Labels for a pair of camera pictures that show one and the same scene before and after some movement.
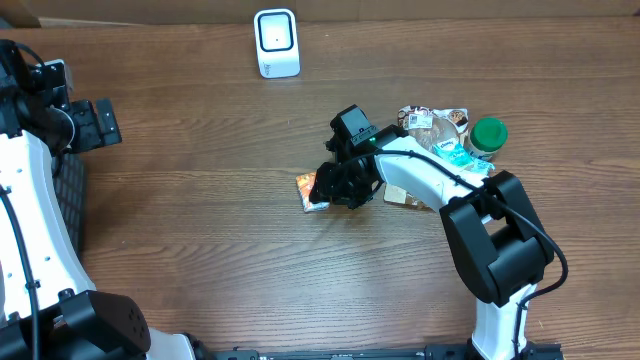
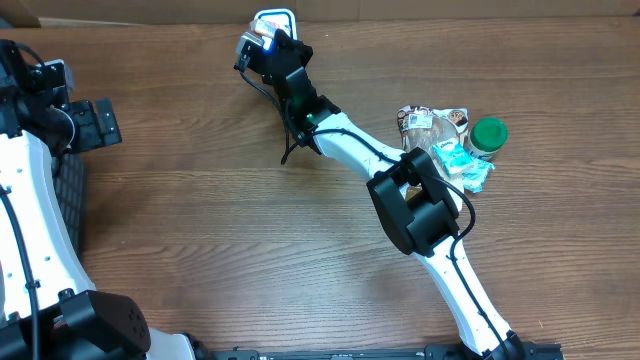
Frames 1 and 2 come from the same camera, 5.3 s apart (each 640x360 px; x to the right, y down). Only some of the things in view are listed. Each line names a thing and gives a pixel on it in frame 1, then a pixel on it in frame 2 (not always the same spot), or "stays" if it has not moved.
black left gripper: x=93 y=134 stays
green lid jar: x=485 y=137 stays
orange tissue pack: x=305 y=182 -> x=266 y=28
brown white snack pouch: x=426 y=127 stays
